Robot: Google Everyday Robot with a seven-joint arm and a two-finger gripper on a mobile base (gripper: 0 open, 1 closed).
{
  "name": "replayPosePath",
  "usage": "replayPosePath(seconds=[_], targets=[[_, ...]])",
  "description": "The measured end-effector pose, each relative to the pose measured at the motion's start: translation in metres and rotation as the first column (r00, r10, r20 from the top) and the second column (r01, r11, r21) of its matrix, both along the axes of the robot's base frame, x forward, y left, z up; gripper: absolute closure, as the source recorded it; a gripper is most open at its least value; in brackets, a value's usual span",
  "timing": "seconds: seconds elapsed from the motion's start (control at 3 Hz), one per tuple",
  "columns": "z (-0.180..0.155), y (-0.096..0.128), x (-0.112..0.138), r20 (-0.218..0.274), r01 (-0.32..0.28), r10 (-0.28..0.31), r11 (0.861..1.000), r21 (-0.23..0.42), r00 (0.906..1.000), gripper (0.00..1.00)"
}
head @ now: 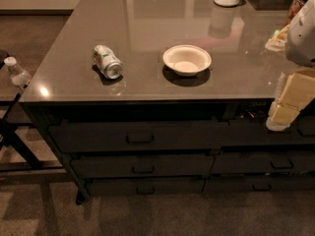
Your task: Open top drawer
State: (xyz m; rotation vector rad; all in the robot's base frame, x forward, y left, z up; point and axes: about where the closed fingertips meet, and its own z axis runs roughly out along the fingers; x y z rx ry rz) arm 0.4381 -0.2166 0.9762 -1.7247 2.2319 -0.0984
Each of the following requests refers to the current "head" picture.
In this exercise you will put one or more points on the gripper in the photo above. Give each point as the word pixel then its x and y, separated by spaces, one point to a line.
pixel 302 38

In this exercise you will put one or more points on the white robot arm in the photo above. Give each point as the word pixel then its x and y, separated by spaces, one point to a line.
pixel 297 41

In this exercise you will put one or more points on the top right drawer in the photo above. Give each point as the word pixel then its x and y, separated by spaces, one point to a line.
pixel 253 132

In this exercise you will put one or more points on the drawer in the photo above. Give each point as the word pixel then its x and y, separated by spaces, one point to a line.
pixel 231 184
pixel 143 166
pixel 253 132
pixel 264 162
pixel 145 186
pixel 127 136

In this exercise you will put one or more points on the middle right drawer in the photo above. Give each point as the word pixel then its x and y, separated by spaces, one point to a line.
pixel 264 162

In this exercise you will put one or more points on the bottom right drawer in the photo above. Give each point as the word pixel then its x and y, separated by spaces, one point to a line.
pixel 231 184

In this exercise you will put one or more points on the middle left drawer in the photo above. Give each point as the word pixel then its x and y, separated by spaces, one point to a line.
pixel 143 166

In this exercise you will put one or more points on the top left drawer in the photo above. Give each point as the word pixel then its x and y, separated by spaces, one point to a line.
pixel 127 136

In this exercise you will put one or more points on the bottom left drawer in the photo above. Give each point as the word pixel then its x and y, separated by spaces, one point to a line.
pixel 145 186

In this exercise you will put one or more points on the white paper bowl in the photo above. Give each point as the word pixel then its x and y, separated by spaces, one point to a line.
pixel 187 60

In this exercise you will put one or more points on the glass jar of nuts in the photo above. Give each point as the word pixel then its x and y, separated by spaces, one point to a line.
pixel 294 8

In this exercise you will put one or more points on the dark counter cabinet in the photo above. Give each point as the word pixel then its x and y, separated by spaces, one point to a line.
pixel 68 87

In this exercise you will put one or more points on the silver soda can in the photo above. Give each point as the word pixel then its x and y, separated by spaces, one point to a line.
pixel 108 64

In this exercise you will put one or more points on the clear plastic water bottle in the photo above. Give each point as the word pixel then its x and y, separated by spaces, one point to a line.
pixel 20 77

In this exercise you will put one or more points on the black folding stand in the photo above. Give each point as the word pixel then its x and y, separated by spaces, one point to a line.
pixel 13 117

